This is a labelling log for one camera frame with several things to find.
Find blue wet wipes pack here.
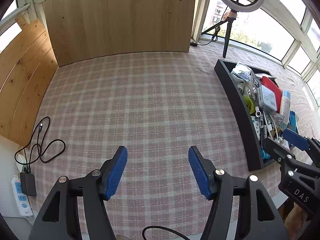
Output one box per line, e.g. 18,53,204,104
287,111,298,133

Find blue plastic clip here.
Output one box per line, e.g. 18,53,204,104
260,147,270,160

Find white sunscreen bottle blue cap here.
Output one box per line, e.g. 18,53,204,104
279,90,291,131

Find white box with label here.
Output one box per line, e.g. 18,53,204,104
258,85,277,114

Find red cloth pouch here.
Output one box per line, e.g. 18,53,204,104
261,76,282,113

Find blue green sachet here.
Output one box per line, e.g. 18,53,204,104
232,62,252,82

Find black storage tray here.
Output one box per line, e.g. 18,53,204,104
214,59,274,171

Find black power adapter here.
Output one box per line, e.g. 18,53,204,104
20,172,37,197

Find white power strip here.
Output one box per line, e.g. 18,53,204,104
11,176,33,217

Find pink plaid tablecloth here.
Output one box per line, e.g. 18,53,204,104
27,41,320,240

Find pine plank panel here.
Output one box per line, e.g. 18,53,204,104
1,19,58,146

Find black tripod stand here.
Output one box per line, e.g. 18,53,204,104
199,9,238,59

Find light wood board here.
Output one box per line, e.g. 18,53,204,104
44,0,195,66

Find black charging cable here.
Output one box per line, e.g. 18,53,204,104
14,115,66,173

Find ring light cable remote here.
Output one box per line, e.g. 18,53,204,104
190,0,231,47

